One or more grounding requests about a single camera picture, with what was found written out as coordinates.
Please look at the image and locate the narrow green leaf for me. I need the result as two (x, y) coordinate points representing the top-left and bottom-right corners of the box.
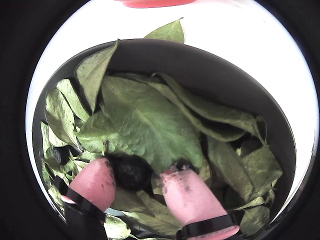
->
(55, 78), (91, 123)

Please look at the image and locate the small green leaf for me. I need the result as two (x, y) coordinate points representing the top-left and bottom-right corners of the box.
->
(143, 17), (186, 45)
(103, 214), (132, 240)
(239, 204), (271, 236)

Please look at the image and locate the pink-tipped black gripper finger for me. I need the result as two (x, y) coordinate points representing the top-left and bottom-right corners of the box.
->
(159, 168), (246, 240)
(53, 157), (117, 240)

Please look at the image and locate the curled dull green leaf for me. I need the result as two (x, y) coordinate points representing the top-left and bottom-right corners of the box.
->
(207, 137), (253, 203)

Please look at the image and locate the crinkled green leaf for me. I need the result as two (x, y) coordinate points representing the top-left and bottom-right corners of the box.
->
(76, 111), (141, 157)

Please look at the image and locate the pointed pale green leaf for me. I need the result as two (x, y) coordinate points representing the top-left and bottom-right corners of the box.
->
(75, 39), (120, 113)

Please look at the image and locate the red object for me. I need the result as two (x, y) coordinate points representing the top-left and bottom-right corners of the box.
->
(112, 0), (198, 8)

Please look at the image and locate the dark blueberry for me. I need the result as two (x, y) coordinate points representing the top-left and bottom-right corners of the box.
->
(113, 154), (153, 192)
(51, 147), (72, 166)

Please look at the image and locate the long dry green leaf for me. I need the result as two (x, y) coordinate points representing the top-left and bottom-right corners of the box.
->
(152, 71), (268, 146)
(119, 72), (247, 143)

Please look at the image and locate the speckled green leaf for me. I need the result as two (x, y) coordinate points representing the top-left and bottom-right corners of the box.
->
(236, 144), (283, 201)

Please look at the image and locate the dry olive green leaf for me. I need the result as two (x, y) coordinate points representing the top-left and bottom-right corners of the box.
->
(112, 187), (186, 237)

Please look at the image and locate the mottled green leaf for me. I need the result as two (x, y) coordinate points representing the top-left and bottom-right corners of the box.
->
(44, 88), (83, 151)

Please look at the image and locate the dark grey round bowl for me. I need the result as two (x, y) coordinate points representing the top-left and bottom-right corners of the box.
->
(31, 38), (297, 240)

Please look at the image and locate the large broad green leaf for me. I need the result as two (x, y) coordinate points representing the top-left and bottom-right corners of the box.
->
(99, 74), (203, 173)

